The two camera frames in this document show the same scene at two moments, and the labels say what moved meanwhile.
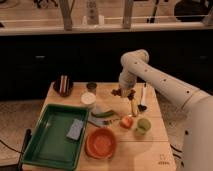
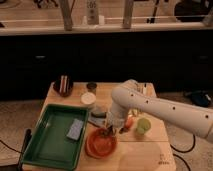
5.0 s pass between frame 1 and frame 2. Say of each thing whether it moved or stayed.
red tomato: stayed
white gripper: moved
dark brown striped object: stayed
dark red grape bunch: moved
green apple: stayed
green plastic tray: stayed
